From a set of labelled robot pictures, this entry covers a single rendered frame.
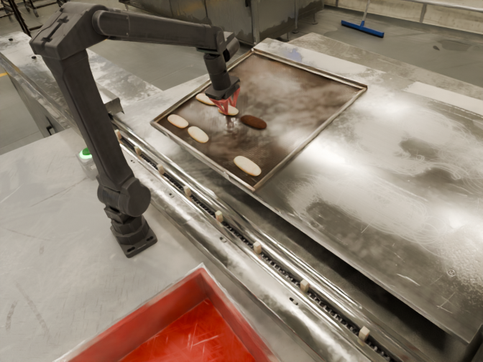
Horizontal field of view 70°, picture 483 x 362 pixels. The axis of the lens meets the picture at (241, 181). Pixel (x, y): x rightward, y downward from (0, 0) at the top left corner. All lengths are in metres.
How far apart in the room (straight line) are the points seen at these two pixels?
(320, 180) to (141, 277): 0.49
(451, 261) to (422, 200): 0.15
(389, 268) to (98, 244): 0.70
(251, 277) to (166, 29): 0.57
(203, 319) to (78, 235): 0.44
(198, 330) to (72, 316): 0.28
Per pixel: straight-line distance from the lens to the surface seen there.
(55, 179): 1.26
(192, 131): 1.11
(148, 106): 1.49
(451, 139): 1.01
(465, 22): 4.42
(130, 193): 0.82
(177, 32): 0.88
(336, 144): 0.97
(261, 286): 0.75
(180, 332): 0.78
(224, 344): 0.75
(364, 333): 0.71
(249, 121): 1.07
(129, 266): 0.90
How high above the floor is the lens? 1.51
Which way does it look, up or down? 42 degrees down
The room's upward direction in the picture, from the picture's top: 7 degrees counter-clockwise
